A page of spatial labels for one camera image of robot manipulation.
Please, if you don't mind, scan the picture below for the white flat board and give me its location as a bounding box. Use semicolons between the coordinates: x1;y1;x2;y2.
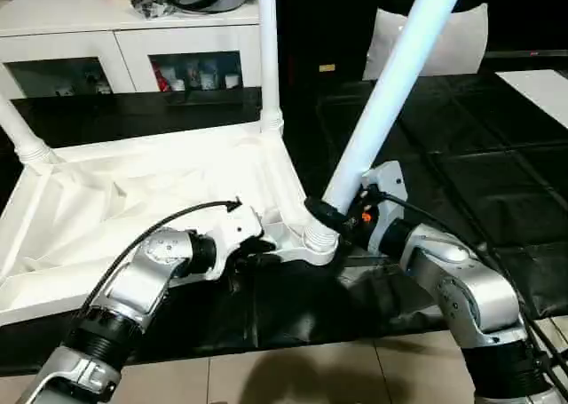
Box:
495;69;568;135

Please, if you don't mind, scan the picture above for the white glass-door cabinet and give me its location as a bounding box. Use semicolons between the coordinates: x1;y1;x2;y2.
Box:
0;0;264;99

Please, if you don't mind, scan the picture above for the black work mat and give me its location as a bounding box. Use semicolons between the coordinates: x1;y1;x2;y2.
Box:
0;71;568;374

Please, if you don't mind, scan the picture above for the white plastic table top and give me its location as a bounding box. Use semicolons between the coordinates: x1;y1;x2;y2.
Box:
0;120;343;328

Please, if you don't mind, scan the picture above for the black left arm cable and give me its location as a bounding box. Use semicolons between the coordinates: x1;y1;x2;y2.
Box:
75;199;243;323

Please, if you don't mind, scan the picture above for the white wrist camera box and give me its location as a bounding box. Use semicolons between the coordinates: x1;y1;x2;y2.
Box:
359;160;408;238
199;203;268;283

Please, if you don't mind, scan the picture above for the small clutter pile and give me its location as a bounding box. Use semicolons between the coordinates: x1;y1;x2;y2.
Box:
130;0;175;20

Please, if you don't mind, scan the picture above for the white plastic table leg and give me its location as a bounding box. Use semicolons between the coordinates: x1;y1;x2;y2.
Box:
255;0;286;136
303;0;470;250
0;91;59;167

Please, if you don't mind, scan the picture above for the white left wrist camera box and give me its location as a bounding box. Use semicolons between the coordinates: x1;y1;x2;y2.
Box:
199;203;268;283

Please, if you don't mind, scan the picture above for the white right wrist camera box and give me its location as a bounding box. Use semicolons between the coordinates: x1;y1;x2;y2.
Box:
359;160;408;238

